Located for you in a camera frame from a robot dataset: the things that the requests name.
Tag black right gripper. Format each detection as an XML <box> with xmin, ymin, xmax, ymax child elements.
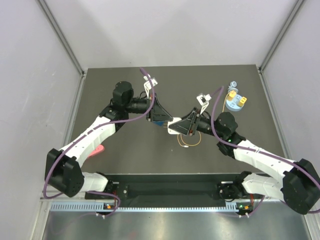
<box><xmin>169</xmin><ymin>107</ymin><xmax>225</xmax><ymax>139</ymax></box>

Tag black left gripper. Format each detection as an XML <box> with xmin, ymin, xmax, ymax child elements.
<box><xmin>124</xmin><ymin>92</ymin><xmax>173</xmax><ymax>122</ymax></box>

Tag blue cube power socket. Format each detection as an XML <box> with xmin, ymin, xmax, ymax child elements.
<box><xmin>153</xmin><ymin>121</ymin><xmax>165</xmax><ymax>127</ymax></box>

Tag yellow charger with cable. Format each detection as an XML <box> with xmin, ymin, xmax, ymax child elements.
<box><xmin>177</xmin><ymin>91</ymin><xmax>236</xmax><ymax>148</ymax></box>

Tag yellow plug adapter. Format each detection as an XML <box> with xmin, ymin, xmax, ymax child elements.
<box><xmin>237</xmin><ymin>96</ymin><xmax>247</xmax><ymax>108</ymax></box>

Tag pink triangular power strip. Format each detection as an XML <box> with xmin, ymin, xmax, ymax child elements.
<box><xmin>88</xmin><ymin>144</ymin><xmax>105</xmax><ymax>158</ymax></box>

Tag white square socket adapter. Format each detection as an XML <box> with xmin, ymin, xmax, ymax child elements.
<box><xmin>167</xmin><ymin>117</ymin><xmax>182</xmax><ymax>135</ymax></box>

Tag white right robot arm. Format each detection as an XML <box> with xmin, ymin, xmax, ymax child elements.
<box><xmin>167</xmin><ymin>109</ymin><xmax>320</xmax><ymax>215</ymax></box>

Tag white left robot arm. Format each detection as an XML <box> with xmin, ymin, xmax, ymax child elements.
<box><xmin>43</xmin><ymin>78</ymin><xmax>173</xmax><ymax>199</ymax></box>

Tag round light blue power strip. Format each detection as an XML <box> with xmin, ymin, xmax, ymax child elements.
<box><xmin>225</xmin><ymin>81</ymin><xmax>243</xmax><ymax>112</ymax></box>

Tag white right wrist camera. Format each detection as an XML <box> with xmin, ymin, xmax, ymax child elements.
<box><xmin>196</xmin><ymin>93</ymin><xmax>212</xmax><ymax>114</ymax></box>

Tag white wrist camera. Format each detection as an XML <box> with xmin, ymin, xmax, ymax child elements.
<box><xmin>143</xmin><ymin>74</ymin><xmax>158</xmax><ymax>98</ymax></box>
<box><xmin>196</xmin><ymin>93</ymin><xmax>212</xmax><ymax>114</ymax></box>

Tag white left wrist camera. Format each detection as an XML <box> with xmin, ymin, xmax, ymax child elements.
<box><xmin>143</xmin><ymin>74</ymin><xmax>158</xmax><ymax>98</ymax></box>

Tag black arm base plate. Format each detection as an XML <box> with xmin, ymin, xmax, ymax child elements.
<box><xmin>84</xmin><ymin>181</ymin><xmax>263</xmax><ymax>202</ymax></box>

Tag left aluminium frame post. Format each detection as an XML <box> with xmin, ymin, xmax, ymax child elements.
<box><xmin>34</xmin><ymin>0</ymin><xmax>87</xmax><ymax>78</ymax></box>

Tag aluminium frame post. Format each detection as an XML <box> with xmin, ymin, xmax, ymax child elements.
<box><xmin>257</xmin><ymin>0</ymin><xmax>307</xmax><ymax>73</ymax></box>
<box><xmin>34</xmin><ymin>0</ymin><xmax>87</xmax><ymax>78</ymax></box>

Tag right aluminium frame post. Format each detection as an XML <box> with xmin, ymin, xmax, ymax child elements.
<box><xmin>257</xmin><ymin>0</ymin><xmax>307</xmax><ymax>73</ymax></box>

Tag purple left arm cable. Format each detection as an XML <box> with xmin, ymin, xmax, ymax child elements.
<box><xmin>42</xmin><ymin>66</ymin><xmax>157</xmax><ymax>218</ymax></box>

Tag grey slotted cable duct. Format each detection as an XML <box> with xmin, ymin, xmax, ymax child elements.
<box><xmin>50</xmin><ymin>201</ymin><xmax>252</xmax><ymax>213</ymax></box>

